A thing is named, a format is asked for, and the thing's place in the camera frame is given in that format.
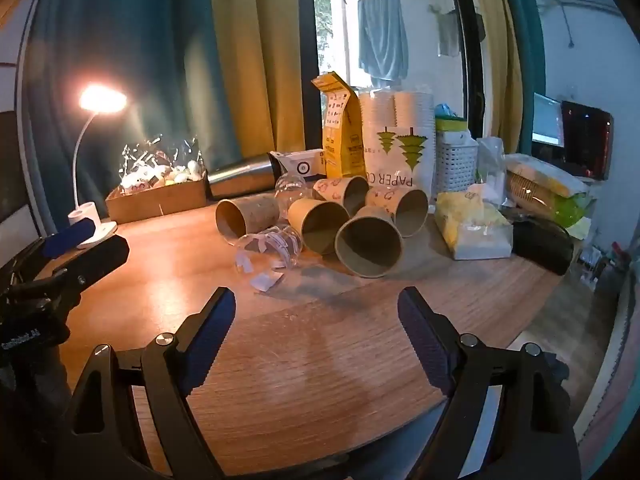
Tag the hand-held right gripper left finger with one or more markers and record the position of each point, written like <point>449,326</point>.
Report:
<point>214,332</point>

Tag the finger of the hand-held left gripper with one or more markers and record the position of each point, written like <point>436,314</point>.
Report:
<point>100,259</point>
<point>67,239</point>

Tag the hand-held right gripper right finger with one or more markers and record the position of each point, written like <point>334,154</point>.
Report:
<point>422,340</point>

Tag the plain brown paper cup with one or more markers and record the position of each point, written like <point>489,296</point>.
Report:
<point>320,222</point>
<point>250,212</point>
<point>367,247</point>

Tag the printed brown paper cup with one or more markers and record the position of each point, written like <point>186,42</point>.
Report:
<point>340,191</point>
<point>405,210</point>

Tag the plastic-wrapped paper cup pack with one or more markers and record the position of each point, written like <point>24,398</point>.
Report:
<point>397,160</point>

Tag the white desk lamp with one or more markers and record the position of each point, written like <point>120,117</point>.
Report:
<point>92,227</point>

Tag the white paper scrap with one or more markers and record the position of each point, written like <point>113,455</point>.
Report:
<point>266,281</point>
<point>242,263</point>

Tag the brown cardboard box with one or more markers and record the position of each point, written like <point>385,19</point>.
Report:
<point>160,200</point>

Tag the cellophane bag of candies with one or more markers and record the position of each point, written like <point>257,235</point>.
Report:
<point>155,167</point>

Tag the yellow and white plastic bag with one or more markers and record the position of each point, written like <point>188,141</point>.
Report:
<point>470,227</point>

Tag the black pouch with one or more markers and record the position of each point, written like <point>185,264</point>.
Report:
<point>542,245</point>

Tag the stainless steel thermos bottle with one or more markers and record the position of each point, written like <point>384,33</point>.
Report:
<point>240,177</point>

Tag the white plastic basket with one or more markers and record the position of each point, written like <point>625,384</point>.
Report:
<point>456,160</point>

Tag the small white carton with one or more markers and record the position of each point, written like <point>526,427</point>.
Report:
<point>300,165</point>

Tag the clear plastic bag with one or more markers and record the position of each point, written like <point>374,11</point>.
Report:
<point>492,162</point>

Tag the teal curtain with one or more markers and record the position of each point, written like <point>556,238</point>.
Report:
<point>522,20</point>
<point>140,60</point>

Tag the green and white packet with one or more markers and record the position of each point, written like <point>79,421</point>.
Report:
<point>545,187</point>

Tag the green and yellow sponge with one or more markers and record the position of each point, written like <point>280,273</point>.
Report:
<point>450,123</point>

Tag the yellow paper bag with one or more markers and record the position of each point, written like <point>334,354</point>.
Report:
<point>342,130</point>

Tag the computer monitor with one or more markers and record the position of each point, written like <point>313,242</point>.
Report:
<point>547,120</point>

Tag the yellow curtain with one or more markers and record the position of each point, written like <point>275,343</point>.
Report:
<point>265,60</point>
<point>497,60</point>

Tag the dark red screen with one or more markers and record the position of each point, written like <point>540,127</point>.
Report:
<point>587,140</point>

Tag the hanging blue garment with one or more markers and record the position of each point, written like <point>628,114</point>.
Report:
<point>382,35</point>

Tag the black window frame post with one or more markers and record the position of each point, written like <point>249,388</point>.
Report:
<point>467,50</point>

